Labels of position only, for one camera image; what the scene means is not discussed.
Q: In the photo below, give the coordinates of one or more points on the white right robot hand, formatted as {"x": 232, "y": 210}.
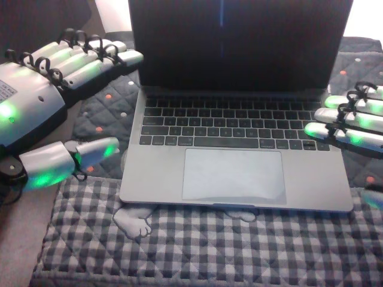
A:
{"x": 353, "y": 119}

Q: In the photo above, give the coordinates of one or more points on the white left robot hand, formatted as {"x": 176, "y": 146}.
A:
{"x": 33, "y": 89}

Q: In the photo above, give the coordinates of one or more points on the grey laptop with black keyboard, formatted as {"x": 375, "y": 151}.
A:
{"x": 233, "y": 173}

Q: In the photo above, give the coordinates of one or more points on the grey quilt with checked print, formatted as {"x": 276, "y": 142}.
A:
{"x": 191, "y": 248}

